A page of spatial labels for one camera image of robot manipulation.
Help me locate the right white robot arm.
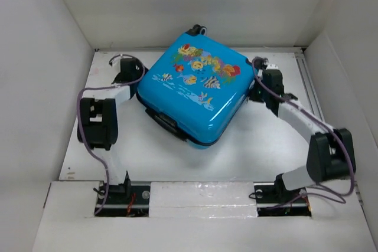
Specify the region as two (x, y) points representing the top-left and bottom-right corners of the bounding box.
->
(249, 68), (356, 201)

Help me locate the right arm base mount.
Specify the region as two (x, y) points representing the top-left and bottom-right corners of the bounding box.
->
(249, 182), (311, 217)

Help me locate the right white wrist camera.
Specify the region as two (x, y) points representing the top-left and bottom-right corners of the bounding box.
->
(260, 58), (279, 70)

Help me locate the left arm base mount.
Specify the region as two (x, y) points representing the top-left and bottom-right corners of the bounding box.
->
(93, 181), (151, 218)

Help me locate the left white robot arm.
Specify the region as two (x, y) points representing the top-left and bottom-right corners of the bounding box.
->
(76, 54), (148, 203)

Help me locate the blue hard-shell suitcase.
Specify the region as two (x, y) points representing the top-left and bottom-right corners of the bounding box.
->
(136, 24), (254, 148)

